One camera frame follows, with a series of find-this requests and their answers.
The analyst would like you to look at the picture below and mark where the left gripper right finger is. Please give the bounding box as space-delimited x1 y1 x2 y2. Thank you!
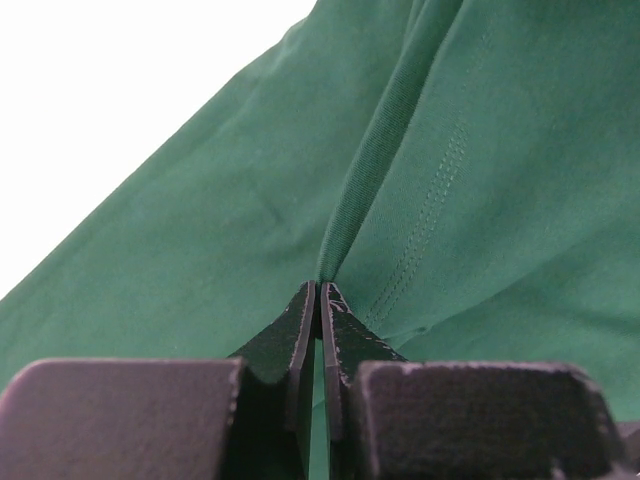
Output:
319 282 630 479

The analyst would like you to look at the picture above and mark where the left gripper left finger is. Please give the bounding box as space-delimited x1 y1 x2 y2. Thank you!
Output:
1 282 316 479

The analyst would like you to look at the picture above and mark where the green t-shirt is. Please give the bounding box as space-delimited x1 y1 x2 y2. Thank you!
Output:
1 1 639 479

